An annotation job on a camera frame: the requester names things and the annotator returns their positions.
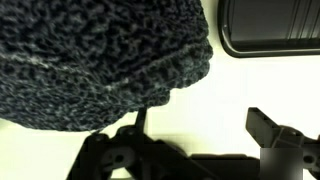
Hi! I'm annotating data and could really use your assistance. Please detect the dark grey knitted cloth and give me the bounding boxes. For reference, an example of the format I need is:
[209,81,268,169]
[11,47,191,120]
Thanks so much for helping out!
[0,0,213,132]

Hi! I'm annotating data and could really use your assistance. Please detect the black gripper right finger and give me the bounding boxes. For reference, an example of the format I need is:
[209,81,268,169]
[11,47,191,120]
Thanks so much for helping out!
[245,107,320,180]

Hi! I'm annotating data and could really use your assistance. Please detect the black tray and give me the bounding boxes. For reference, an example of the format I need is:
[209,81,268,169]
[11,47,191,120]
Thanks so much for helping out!
[217,0,320,58]

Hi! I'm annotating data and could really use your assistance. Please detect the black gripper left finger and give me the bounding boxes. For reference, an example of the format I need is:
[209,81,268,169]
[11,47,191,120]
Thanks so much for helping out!
[66,108,187,180]

